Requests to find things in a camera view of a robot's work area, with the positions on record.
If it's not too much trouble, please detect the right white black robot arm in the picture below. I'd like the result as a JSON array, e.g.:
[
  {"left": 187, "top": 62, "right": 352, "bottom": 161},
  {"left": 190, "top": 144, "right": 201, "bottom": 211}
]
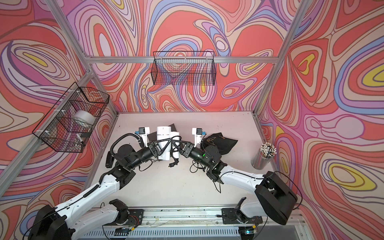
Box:
[{"left": 176, "top": 141, "right": 298, "bottom": 225}]

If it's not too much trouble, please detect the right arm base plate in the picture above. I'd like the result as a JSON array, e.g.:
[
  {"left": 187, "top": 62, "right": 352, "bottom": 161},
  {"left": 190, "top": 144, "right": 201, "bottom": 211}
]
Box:
[{"left": 217, "top": 208, "right": 264, "bottom": 226}]

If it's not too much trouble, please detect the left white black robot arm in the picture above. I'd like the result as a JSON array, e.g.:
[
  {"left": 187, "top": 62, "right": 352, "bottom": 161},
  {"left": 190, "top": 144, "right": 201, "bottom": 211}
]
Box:
[{"left": 23, "top": 143, "right": 162, "bottom": 240}]

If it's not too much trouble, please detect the silver tape roll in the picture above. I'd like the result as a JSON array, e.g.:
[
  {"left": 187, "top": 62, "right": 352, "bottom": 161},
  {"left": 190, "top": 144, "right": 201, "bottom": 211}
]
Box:
[{"left": 72, "top": 110, "right": 96, "bottom": 127}]

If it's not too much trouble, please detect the back black wire basket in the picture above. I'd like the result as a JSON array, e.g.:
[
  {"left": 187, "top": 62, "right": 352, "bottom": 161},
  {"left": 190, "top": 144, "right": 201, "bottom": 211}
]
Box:
[{"left": 151, "top": 51, "right": 217, "bottom": 87}]

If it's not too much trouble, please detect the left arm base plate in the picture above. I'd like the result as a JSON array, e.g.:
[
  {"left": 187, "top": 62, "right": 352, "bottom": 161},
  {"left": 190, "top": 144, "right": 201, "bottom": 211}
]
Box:
[{"left": 106, "top": 209, "right": 144, "bottom": 227}]

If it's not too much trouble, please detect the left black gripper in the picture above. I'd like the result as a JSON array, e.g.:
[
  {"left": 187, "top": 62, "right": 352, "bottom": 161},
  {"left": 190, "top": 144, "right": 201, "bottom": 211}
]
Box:
[{"left": 127, "top": 139, "right": 170, "bottom": 172}]

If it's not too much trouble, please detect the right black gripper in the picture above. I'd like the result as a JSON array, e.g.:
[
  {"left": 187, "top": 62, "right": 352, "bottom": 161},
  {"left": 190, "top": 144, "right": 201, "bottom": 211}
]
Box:
[{"left": 171, "top": 140, "right": 212, "bottom": 169}]

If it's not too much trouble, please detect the metal cup of pencils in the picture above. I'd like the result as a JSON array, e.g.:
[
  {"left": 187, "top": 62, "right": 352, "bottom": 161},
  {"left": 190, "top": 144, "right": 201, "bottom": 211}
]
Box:
[{"left": 251, "top": 143, "right": 277, "bottom": 170}]

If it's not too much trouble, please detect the black wire basket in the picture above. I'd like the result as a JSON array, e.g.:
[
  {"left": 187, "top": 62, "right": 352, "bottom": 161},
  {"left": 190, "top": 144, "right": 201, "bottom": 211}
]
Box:
[
  {"left": 33, "top": 83, "right": 110, "bottom": 153},
  {"left": 151, "top": 51, "right": 217, "bottom": 87}
]

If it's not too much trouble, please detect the left black wire basket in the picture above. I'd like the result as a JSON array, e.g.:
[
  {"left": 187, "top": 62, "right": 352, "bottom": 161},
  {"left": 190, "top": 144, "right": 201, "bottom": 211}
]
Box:
[{"left": 33, "top": 83, "right": 110, "bottom": 153}]

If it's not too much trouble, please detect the grey hair dryer pouch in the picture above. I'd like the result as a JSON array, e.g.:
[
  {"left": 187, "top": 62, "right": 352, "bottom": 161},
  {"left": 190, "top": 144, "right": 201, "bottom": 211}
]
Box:
[{"left": 147, "top": 124, "right": 177, "bottom": 142}]

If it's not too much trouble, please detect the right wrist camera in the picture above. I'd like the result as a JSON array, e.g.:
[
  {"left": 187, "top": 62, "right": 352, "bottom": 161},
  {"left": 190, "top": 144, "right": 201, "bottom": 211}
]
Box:
[{"left": 192, "top": 128, "right": 207, "bottom": 147}]

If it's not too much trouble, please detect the white hair dryer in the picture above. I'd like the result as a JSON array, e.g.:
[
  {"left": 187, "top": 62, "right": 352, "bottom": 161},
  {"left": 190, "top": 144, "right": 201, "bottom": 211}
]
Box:
[{"left": 156, "top": 126, "right": 181, "bottom": 168}]

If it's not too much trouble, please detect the black hair dryer pouch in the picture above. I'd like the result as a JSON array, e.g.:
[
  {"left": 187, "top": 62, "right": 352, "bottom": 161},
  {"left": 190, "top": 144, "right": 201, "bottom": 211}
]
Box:
[{"left": 201, "top": 133, "right": 238, "bottom": 155}]

